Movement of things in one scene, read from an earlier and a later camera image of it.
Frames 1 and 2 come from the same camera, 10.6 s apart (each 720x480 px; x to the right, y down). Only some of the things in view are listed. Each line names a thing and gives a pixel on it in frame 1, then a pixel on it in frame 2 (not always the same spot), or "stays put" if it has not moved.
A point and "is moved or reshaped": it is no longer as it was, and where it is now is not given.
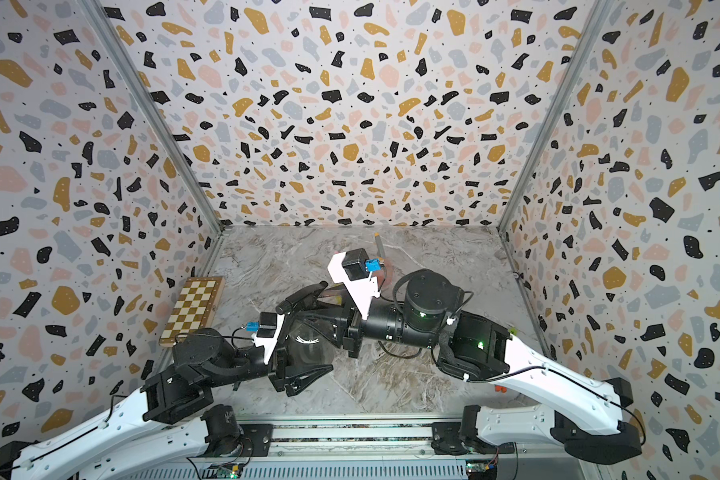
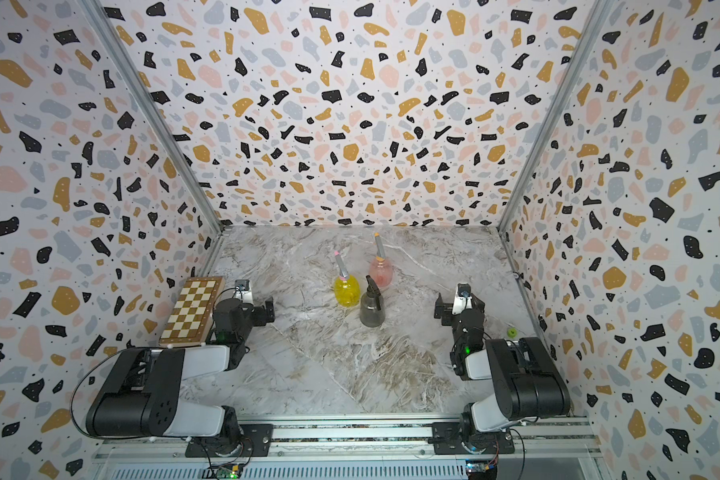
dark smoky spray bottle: [310, 344] is moved or reshaped
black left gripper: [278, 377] to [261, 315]
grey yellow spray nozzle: [380, 250] stays put
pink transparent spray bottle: [387, 273] stays put
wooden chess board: [194, 308] stays put
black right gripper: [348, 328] to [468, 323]
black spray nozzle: [303, 300] is moved or reshaped
